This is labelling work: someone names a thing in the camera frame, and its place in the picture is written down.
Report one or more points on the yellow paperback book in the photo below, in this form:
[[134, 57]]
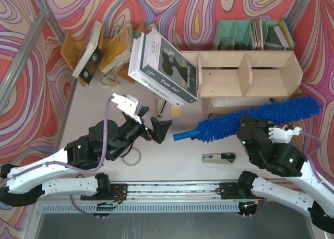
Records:
[[117, 52]]

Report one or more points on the black white pen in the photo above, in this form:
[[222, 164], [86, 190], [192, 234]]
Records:
[[161, 108]]

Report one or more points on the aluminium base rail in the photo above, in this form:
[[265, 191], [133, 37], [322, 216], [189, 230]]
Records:
[[177, 190]]

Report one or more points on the light wooden bookshelf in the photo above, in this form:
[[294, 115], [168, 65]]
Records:
[[244, 74]]

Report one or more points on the grey black stapler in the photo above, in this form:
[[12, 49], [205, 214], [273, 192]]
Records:
[[219, 158]]

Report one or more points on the yellow sticky note pad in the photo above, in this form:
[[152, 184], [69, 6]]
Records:
[[175, 111]]

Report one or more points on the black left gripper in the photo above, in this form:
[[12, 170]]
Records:
[[145, 128]]

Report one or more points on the blue cover book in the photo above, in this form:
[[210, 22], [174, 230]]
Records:
[[286, 31]]

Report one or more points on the brass padlock with ring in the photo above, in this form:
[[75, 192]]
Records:
[[109, 81]]

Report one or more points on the black cover white book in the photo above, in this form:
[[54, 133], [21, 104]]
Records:
[[90, 54]]

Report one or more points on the teal file organizer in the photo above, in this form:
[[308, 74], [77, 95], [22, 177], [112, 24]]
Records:
[[237, 35]]

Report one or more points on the blue microfiber duster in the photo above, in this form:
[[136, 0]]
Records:
[[287, 111]]

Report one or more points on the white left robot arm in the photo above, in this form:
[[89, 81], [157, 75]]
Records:
[[74, 169]]

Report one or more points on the white Ciokladfabriken book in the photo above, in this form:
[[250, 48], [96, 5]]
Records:
[[137, 73]]

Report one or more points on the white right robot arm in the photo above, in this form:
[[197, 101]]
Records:
[[269, 148]]

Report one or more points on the large Twins story book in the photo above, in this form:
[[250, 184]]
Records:
[[169, 67]]

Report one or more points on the small wooden stand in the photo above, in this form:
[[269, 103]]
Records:
[[156, 104]]

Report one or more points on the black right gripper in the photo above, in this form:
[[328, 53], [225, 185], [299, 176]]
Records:
[[253, 121]]

